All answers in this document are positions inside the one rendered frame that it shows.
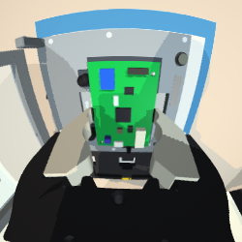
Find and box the green circuit board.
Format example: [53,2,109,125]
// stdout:
[87,61,161,148]

